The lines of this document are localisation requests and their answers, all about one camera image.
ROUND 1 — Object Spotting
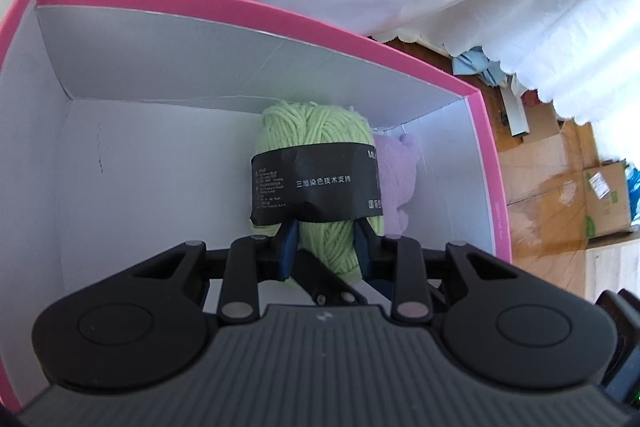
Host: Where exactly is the plain brown cardboard box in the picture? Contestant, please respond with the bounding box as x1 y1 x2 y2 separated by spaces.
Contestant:
500 112 596 208

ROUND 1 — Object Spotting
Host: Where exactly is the cardboard box with green print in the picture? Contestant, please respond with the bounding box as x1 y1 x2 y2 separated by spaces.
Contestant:
582 159 640 240

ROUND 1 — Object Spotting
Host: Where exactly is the green yarn ball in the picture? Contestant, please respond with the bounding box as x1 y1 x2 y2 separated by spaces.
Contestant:
248 101 386 290

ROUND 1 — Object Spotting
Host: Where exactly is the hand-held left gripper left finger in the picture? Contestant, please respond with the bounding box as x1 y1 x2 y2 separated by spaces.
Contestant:
127 221 301 326

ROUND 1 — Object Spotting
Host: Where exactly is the blue cloth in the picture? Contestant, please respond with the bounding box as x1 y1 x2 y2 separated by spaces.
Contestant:
452 49 506 88

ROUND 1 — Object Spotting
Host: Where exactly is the pink cardboard box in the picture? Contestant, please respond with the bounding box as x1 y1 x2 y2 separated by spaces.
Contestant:
0 0 513 413

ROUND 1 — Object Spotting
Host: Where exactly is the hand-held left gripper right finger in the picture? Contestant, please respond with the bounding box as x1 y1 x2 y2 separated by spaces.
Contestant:
352 222 521 323

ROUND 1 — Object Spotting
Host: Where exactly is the purple plush toy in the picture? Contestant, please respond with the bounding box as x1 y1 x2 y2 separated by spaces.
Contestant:
372 133 423 240

